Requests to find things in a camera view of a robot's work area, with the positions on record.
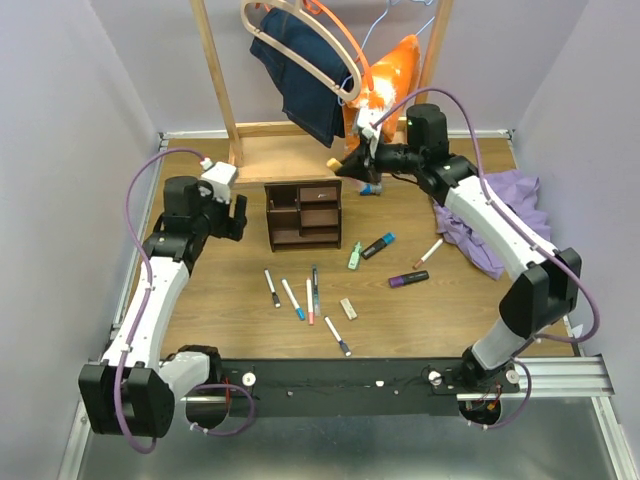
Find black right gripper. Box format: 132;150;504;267
336;133;422;187

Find pink highlighter orange cap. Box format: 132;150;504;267
327;158;342;171

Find brown wooden desk organizer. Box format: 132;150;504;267
264;180;342;252

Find black highlighter blue cap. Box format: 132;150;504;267
361;232;396;260

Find black highlighter purple cap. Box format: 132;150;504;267
388;270;430;288

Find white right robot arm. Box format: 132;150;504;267
327;104;582;392

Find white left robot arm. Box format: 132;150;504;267
78;174;247;439

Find blue grey cylinder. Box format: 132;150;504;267
359;183;383;196

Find dark blue jeans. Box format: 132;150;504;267
250;9;353;148

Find wooden clothes rack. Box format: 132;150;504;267
189;0;455;184

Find white pen pink cap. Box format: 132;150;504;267
306;278;315;326

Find small green bottle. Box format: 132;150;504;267
347;241;362;271

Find orange white cloth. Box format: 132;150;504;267
342;34;421;155

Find black teal pen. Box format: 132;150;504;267
311;264;321;317

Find white marker pink cap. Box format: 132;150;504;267
412;238;444;270

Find beige eraser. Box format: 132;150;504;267
340;298;358;321

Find orange plastic hanger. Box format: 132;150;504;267
240;0;374;102

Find purple cloth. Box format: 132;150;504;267
433;170;554;280

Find white marker black blue cap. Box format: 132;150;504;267
324;316;352;357

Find beige wooden hanger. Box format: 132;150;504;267
240;1;374;103

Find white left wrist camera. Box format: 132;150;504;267
200;157;239;204

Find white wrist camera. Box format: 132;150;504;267
200;157;239;204
351;106;383;142

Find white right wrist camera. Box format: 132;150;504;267
351;106;383;142

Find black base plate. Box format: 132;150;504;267
220;357;520;417

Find light blue wire hanger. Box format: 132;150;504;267
337;0;437;107

